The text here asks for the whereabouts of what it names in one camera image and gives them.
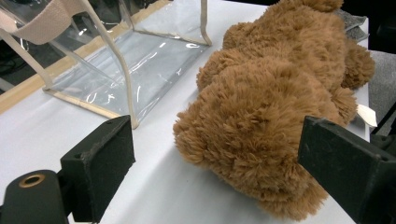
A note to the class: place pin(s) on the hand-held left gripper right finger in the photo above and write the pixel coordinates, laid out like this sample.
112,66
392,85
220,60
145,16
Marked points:
348,168

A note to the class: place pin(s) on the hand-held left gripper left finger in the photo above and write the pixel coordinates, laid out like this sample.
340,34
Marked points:
102,168

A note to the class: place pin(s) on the brown teddy bear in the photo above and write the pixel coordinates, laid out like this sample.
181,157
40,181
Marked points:
267,109

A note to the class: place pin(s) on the clear plastic bag beige trim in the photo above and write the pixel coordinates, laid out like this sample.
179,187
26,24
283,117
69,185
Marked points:
143,68

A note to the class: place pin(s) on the grey knitted bear sweater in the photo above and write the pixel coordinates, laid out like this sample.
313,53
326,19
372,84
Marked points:
355,25

